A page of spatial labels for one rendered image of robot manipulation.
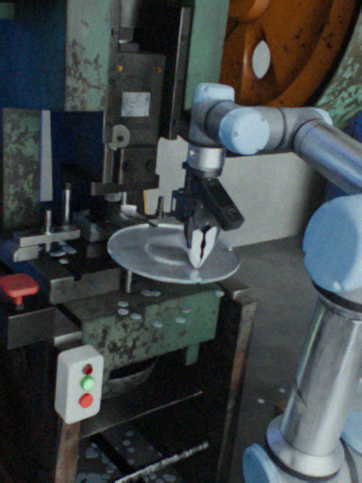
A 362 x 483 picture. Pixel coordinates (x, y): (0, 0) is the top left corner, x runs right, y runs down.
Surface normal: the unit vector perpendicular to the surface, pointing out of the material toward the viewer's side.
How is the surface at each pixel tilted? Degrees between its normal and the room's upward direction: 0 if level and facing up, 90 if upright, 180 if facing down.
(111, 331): 90
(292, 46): 90
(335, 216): 83
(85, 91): 90
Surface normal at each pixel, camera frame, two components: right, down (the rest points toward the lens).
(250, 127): 0.40, 0.37
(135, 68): 0.60, 0.35
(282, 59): -0.79, 0.14
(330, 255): -0.88, -0.06
